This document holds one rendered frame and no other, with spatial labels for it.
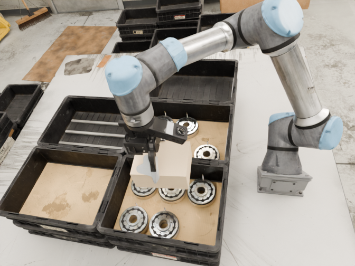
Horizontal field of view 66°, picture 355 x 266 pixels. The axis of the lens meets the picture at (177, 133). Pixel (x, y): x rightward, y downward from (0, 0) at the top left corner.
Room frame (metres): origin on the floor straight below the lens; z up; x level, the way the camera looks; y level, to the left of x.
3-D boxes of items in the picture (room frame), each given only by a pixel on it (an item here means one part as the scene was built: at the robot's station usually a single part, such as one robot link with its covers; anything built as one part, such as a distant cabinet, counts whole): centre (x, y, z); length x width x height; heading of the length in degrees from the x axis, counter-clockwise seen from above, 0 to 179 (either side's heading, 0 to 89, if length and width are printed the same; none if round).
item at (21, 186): (0.57, 0.46, 0.87); 0.40 x 0.30 x 0.11; 70
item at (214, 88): (0.99, -0.12, 0.87); 0.40 x 0.30 x 0.11; 70
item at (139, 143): (0.46, 0.09, 1.24); 0.09 x 0.08 x 0.12; 74
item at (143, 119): (0.46, 0.08, 1.32); 0.08 x 0.08 x 0.05
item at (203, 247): (0.43, 0.08, 0.92); 0.40 x 0.30 x 0.02; 70
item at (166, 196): (0.49, 0.06, 0.86); 0.10 x 0.10 x 0.01
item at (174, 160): (0.46, 0.06, 1.08); 0.16 x 0.12 x 0.07; 74
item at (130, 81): (0.46, 0.08, 1.40); 0.09 x 0.08 x 0.11; 127
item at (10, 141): (1.23, 1.14, 0.41); 0.31 x 0.02 x 0.16; 164
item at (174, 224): (0.36, 0.11, 0.86); 0.10 x 0.10 x 0.01
